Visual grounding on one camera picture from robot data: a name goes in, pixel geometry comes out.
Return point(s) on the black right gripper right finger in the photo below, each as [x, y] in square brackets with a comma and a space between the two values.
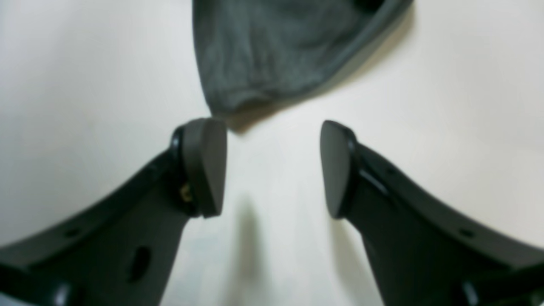
[421, 251]

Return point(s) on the dark grey t-shirt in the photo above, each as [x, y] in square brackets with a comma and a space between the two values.
[259, 53]

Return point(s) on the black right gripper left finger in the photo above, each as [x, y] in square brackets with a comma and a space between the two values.
[121, 250]

